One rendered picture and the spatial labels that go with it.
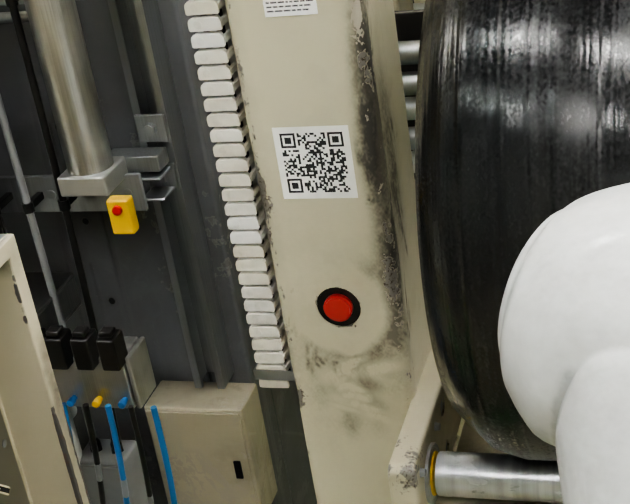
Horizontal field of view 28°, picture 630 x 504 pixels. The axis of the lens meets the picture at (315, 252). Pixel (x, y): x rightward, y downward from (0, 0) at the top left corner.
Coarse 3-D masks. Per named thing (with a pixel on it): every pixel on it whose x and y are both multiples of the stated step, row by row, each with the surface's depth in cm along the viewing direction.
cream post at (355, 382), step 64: (256, 0) 113; (320, 0) 111; (384, 0) 119; (256, 64) 116; (320, 64) 114; (384, 64) 119; (256, 128) 119; (384, 128) 119; (384, 192) 119; (320, 256) 124; (384, 256) 122; (320, 320) 128; (384, 320) 126; (320, 384) 132; (384, 384) 130; (320, 448) 136; (384, 448) 134
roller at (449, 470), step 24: (432, 456) 125; (456, 456) 124; (480, 456) 124; (504, 456) 123; (432, 480) 124; (456, 480) 123; (480, 480) 123; (504, 480) 122; (528, 480) 121; (552, 480) 120
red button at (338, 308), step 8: (328, 296) 126; (336, 296) 126; (344, 296) 126; (328, 304) 126; (336, 304) 126; (344, 304) 126; (352, 304) 126; (328, 312) 126; (336, 312) 126; (344, 312) 126; (352, 312) 127; (336, 320) 127; (344, 320) 127
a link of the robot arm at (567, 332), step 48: (624, 192) 52; (528, 240) 55; (576, 240) 51; (624, 240) 50; (528, 288) 52; (576, 288) 50; (624, 288) 49; (528, 336) 52; (576, 336) 50; (624, 336) 48; (528, 384) 52; (576, 384) 50; (624, 384) 48; (576, 432) 50; (624, 432) 48; (576, 480) 50; (624, 480) 48
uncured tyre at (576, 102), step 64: (448, 0) 102; (512, 0) 98; (576, 0) 96; (448, 64) 99; (512, 64) 96; (576, 64) 95; (448, 128) 98; (512, 128) 96; (576, 128) 94; (448, 192) 98; (512, 192) 96; (576, 192) 94; (448, 256) 100; (512, 256) 97; (448, 320) 103; (448, 384) 110; (512, 448) 112
